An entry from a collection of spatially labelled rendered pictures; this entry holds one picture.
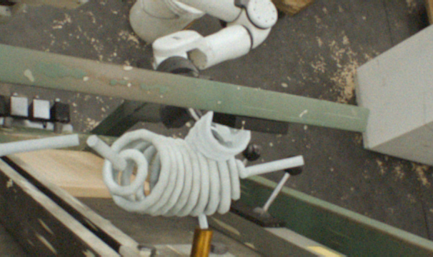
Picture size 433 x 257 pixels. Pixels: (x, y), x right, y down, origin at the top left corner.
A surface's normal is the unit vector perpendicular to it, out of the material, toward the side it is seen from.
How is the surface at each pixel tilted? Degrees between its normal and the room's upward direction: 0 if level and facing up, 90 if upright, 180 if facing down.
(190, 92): 30
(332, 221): 90
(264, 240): 90
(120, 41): 0
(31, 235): 90
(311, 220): 90
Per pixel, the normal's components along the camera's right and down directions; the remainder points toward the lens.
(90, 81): 0.55, 0.16
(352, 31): 0.56, -0.36
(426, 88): -0.83, -0.20
